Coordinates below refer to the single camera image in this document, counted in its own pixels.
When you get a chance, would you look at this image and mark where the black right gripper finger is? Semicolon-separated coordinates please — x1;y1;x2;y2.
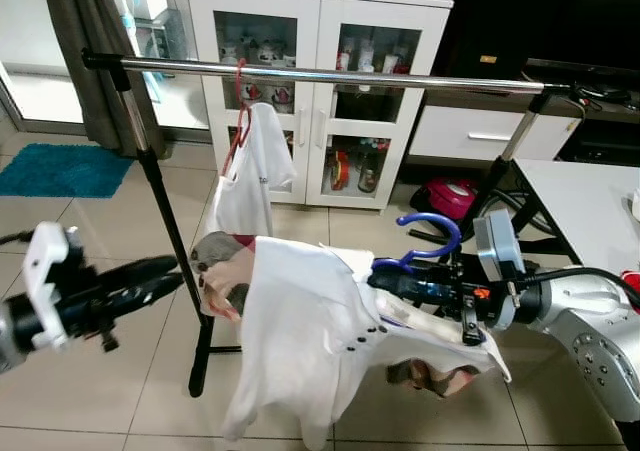
372;264;451;286
367;277;451;310

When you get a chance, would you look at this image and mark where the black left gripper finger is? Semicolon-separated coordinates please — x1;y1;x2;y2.
98;255;181;290
100;273;188;314

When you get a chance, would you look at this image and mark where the white button shirt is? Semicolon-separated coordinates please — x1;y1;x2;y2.
222;236;513;450

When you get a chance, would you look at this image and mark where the magenta round object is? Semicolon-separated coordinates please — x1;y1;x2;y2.
420;178;479;222

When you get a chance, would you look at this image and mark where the white table with black legs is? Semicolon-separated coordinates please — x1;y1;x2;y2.
495;159;640;277

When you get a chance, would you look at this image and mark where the teal floor rug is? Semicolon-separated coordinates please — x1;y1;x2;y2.
0;143;135;199

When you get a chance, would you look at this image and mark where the white T-shirt with black print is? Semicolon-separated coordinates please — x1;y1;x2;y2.
205;101;299;238

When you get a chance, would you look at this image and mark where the white drawer unit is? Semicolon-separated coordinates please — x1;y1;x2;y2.
408;104;583;164

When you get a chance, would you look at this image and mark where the black chrome clothes rack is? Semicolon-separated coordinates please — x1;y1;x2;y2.
82;49;606;397

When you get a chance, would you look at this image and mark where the grey curtain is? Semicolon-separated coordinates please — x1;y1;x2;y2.
42;0;168;160

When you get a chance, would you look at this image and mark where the white framed glass door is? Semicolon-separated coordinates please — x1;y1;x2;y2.
0;0;101;134

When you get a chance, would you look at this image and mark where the white glass door cabinet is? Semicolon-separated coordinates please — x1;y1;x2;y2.
187;0;453;212

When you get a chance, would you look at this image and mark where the black television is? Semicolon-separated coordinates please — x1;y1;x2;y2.
432;0;640;80

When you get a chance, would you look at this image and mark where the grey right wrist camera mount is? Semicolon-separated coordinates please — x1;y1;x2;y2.
473;209;524;330

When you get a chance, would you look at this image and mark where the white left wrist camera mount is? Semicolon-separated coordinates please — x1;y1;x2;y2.
22;223;83;350

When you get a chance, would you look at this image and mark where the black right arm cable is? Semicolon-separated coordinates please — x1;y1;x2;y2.
515;266;640;307

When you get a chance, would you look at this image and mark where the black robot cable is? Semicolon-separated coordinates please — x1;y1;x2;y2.
0;228;37;245

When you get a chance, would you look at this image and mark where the red wire clothes hanger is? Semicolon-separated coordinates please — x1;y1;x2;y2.
220;59;254;179

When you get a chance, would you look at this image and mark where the black cable bundle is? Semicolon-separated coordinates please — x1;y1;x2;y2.
565;79;633;110

